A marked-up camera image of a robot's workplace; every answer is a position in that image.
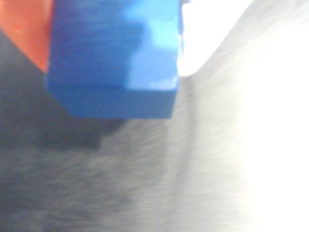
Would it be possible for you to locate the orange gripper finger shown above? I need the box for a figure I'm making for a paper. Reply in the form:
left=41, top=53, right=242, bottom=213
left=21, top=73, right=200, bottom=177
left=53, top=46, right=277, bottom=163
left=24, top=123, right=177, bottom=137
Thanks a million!
left=0, top=0, right=53, bottom=73

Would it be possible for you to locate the blue cube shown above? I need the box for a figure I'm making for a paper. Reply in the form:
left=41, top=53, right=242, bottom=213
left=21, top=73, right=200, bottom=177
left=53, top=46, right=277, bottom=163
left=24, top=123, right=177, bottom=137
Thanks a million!
left=46, top=0, right=182, bottom=120

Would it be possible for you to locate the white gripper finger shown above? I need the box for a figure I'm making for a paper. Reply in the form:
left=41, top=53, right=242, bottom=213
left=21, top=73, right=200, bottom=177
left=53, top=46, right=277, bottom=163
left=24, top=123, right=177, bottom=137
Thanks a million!
left=177, top=0, right=252, bottom=78

